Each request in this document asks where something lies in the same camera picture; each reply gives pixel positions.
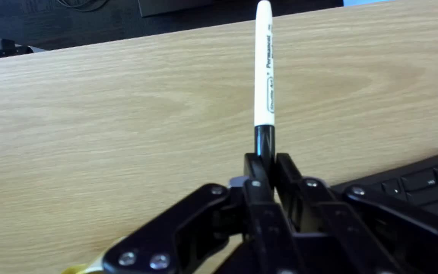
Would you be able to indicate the black computer keyboard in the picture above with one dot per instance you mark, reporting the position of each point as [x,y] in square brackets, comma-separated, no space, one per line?
[433,182]

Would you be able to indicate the yellow and white mug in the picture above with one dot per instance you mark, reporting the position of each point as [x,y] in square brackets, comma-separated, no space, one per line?
[84,268]

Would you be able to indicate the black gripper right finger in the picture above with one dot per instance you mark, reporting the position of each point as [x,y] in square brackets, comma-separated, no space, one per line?
[361,233]

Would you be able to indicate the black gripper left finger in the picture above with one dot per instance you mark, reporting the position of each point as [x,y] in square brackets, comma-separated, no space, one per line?
[204,229]

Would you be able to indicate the white marker with black cap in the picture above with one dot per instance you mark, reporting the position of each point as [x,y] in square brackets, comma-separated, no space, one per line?
[264,77]

